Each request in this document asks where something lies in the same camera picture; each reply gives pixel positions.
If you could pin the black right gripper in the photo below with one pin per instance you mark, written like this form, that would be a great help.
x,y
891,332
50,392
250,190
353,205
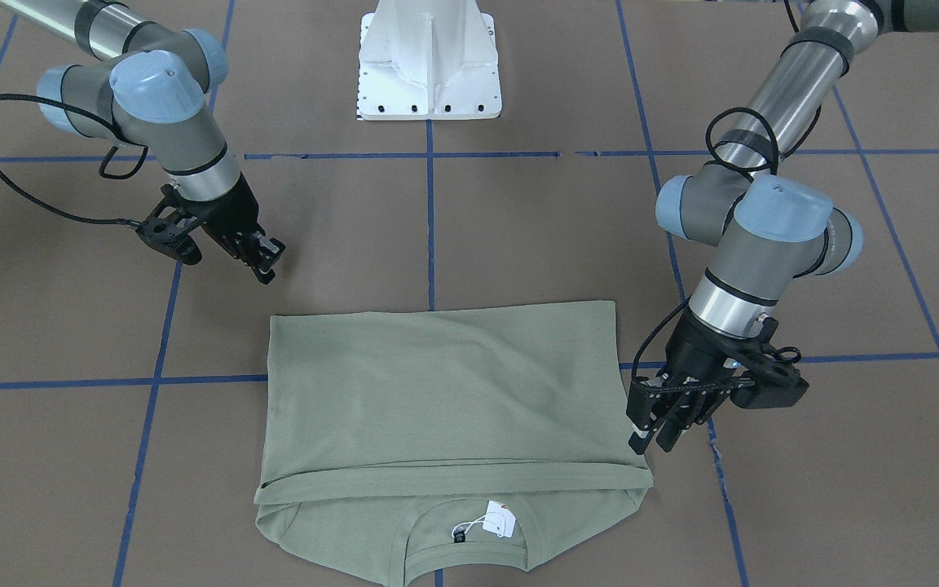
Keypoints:
x,y
231,214

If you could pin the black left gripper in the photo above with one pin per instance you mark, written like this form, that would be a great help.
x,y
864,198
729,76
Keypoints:
x,y
695,347

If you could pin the olive green long-sleeve shirt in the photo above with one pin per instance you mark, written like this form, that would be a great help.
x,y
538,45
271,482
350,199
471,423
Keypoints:
x,y
387,434

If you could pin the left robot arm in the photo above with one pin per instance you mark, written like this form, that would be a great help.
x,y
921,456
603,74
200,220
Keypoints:
x,y
766,230

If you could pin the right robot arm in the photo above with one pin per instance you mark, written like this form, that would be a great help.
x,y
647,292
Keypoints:
x,y
148,91

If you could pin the white paper hang tag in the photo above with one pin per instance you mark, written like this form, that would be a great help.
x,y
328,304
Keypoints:
x,y
499,520

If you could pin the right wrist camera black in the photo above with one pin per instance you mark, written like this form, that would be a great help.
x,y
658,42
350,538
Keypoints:
x,y
166,235

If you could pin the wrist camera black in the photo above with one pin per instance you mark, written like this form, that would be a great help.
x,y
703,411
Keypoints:
x,y
166,235
775,381

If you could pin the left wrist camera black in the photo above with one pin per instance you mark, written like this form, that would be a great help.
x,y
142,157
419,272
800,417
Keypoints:
x,y
775,381

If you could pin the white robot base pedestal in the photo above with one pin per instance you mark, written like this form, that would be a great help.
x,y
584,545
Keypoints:
x,y
428,60

